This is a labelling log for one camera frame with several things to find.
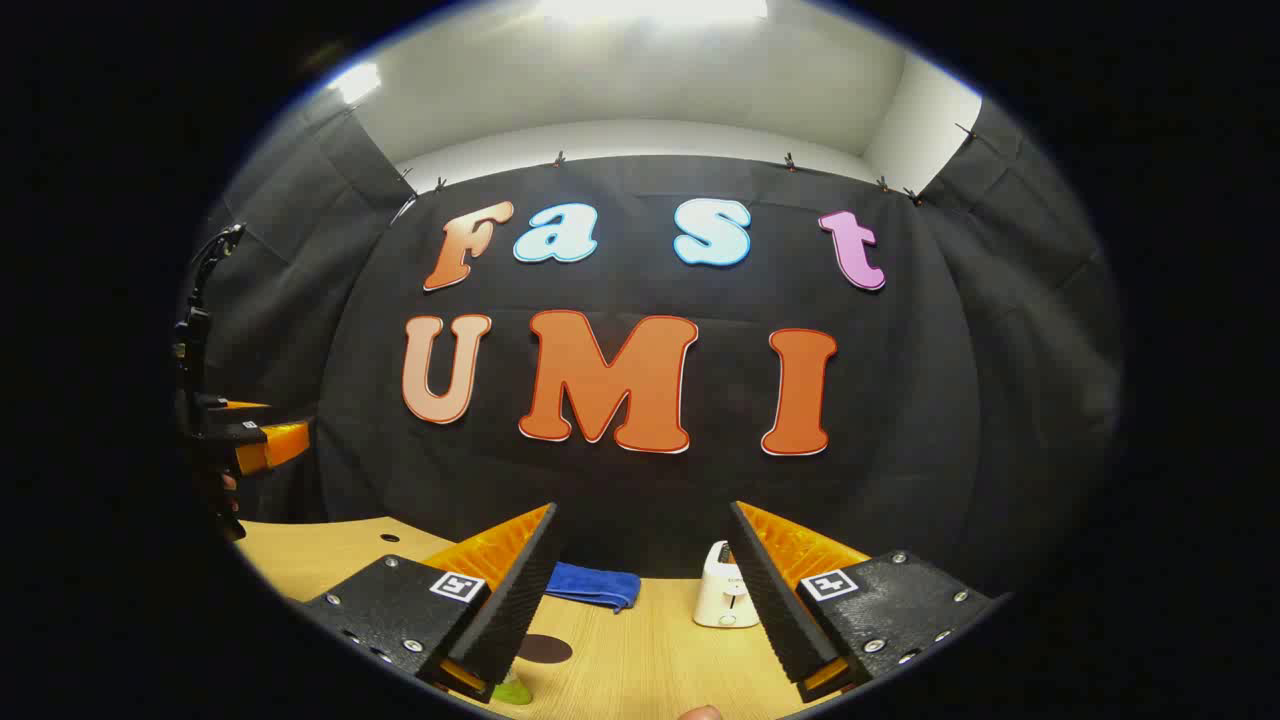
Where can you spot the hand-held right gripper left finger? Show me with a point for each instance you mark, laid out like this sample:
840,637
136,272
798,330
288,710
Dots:
505,610

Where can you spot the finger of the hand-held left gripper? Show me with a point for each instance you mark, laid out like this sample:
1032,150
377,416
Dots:
275,447
240,405

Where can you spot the blue folded cloth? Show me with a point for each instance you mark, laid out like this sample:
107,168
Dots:
595,583

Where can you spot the white toaster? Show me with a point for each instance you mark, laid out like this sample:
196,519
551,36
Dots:
720,600

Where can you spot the black backdrop cloth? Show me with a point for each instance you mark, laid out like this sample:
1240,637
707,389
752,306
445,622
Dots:
720,300

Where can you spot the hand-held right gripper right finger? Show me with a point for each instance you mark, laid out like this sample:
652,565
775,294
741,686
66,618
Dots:
780,610

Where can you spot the clear water bottle green label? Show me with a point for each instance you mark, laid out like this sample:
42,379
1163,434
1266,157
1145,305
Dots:
512,690

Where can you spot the dark brown round coaster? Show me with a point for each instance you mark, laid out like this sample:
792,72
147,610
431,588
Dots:
548,649

